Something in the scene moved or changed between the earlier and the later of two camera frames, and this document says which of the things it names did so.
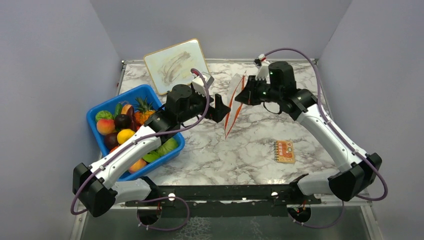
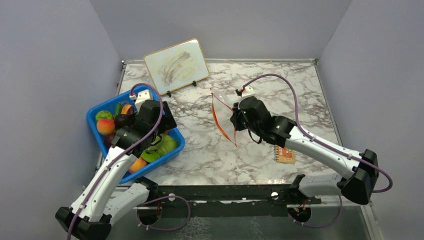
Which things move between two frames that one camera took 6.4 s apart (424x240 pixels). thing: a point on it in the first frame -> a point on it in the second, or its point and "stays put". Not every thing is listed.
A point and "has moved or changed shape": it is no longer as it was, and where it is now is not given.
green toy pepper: x=118 y=111 stays put
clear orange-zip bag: x=235 y=98 has moved or changed shape
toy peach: x=105 y=126 stays put
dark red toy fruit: x=111 y=139 stays put
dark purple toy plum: x=123 y=121 stays put
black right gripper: x=248 y=96 -> x=235 y=118
